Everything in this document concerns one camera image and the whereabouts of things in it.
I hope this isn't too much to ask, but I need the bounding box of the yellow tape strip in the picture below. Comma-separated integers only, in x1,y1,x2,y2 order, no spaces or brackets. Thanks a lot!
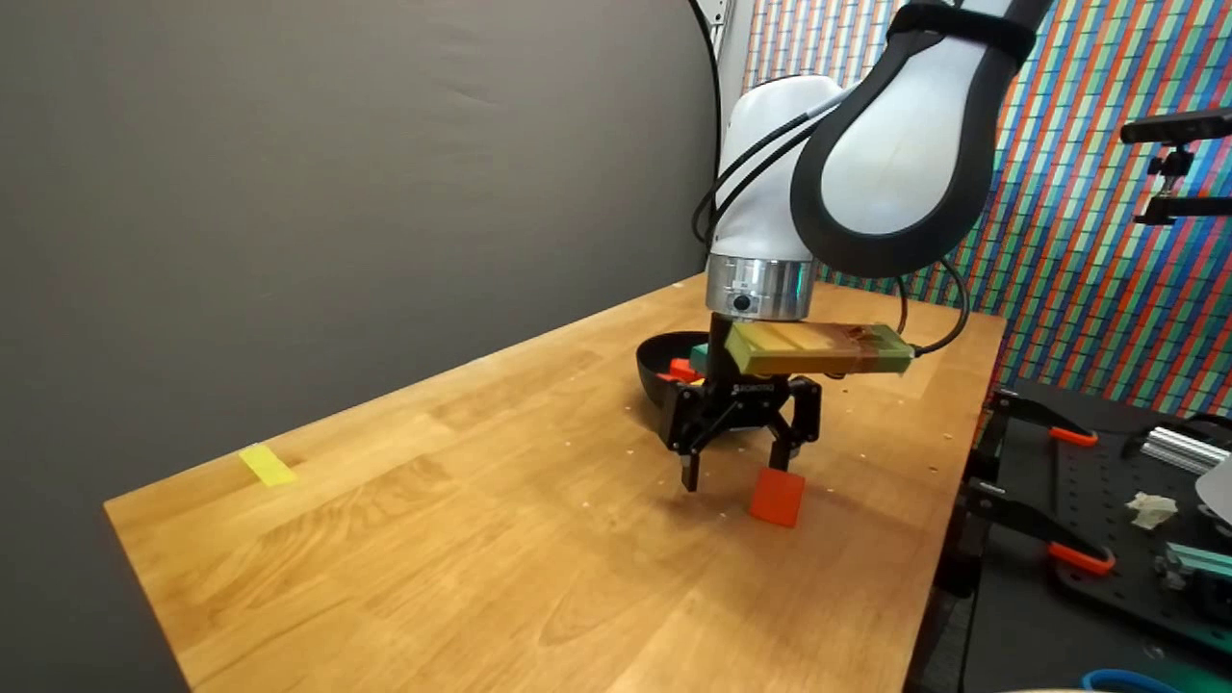
238,445,298,490

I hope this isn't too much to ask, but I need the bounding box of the black bowl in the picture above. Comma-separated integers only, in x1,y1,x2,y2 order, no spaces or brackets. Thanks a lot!
636,330,776,440

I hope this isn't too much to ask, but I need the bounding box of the yellow wrist camera box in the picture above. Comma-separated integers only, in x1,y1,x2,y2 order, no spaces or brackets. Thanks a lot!
725,323,914,377

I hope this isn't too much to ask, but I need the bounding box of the black clamp front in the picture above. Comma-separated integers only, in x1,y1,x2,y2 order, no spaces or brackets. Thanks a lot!
965,481,1117,577

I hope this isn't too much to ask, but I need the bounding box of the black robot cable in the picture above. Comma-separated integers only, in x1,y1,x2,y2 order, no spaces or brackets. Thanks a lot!
890,255,977,358

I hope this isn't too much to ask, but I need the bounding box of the blue ring object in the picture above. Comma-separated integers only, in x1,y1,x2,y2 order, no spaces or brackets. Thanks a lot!
1077,671,1178,693

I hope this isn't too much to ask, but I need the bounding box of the white plastic part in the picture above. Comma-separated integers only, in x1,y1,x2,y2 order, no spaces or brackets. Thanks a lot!
1127,491,1178,532

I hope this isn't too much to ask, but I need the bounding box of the black clamp with orange handle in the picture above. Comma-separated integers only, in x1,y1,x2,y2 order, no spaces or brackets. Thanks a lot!
990,389,1100,449

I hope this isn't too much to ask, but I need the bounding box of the orange hexagonal block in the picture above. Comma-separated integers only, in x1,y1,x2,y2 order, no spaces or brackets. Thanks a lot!
666,358,706,385

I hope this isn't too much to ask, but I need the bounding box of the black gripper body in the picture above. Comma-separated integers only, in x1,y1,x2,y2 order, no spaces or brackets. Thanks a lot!
660,315,822,443

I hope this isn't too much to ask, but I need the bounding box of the orange wedge block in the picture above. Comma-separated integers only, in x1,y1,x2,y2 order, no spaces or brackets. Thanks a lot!
746,471,805,526

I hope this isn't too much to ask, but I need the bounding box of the black camera stand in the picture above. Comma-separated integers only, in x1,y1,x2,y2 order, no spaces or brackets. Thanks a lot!
1121,106,1232,222

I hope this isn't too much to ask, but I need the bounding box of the grey backdrop screen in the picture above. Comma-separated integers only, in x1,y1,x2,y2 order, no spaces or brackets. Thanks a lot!
0,0,715,693

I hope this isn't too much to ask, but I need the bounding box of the black perforated side table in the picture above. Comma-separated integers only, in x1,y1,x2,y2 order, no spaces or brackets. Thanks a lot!
908,385,1232,693

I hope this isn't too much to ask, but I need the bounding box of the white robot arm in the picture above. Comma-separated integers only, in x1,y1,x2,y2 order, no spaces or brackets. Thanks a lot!
646,0,1057,486

